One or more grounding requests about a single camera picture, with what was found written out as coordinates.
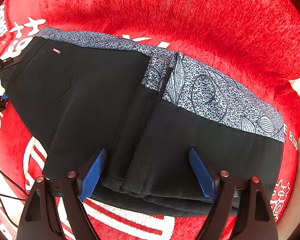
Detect red blanket white characters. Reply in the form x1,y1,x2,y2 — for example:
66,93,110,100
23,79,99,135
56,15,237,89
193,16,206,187
0,0,300,239

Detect black pants patterned waistband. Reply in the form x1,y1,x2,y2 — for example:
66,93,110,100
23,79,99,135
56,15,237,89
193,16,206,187
0,27,285,217

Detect white pillow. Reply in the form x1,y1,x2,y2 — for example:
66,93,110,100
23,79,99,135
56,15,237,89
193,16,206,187
277,138,300,240

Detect black cable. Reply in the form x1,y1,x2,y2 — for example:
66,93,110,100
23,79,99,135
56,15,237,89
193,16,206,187
0,158,28,228

